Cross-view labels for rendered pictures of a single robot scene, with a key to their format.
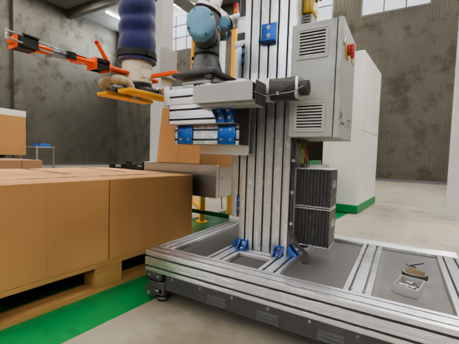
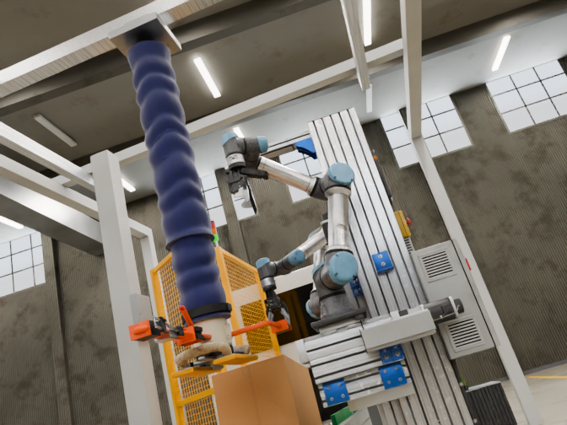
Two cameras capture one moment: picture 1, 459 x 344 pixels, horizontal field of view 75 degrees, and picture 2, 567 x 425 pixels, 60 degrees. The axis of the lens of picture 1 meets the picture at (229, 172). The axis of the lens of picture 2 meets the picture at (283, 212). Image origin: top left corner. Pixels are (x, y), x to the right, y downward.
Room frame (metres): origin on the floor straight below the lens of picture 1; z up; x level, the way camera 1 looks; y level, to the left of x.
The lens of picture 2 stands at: (-0.43, 1.10, 0.78)
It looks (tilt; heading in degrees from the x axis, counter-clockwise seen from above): 20 degrees up; 335
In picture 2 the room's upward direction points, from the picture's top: 16 degrees counter-clockwise
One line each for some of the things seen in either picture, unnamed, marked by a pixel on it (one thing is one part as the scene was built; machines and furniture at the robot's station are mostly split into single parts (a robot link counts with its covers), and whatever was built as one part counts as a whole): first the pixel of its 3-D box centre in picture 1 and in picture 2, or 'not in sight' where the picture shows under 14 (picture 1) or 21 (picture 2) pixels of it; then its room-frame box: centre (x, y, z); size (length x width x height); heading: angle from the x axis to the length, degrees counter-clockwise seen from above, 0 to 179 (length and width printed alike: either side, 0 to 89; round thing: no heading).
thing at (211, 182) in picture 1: (177, 182); not in sight; (2.10, 0.36, 0.47); 0.70 x 0.03 x 0.15; 55
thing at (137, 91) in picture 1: (147, 93); (236, 356); (1.76, 0.49, 1.02); 0.34 x 0.10 x 0.05; 147
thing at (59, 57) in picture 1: (56, 54); (165, 334); (1.42, 0.82, 1.12); 0.07 x 0.07 x 0.04; 57
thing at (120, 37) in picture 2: not in sight; (146, 41); (1.80, 0.58, 2.85); 0.30 x 0.30 x 0.05; 55
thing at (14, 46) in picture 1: (22, 44); (145, 330); (1.31, 0.90, 1.12); 0.08 x 0.07 x 0.05; 147
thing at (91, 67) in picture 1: (98, 65); (189, 336); (1.60, 0.70, 1.13); 0.10 x 0.08 x 0.06; 57
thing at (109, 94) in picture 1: (126, 95); (197, 368); (1.86, 0.64, 1.02); 0.34 x 0.10 x 0.05; 147
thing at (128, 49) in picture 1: (137, 56); (207, 314); (1.81, 0.56, 1.24); 0.23 x 0.23 x 0.04
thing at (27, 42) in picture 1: (44, 46); (170, 326); (1.32, 0.82, 1.12); 0.31 x 0.03 x 0.05; 159
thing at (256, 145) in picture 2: not in sight; (253, 147); (1.31, 0.33, 1.82); 0.11 x 0.11 x 0.08; 86
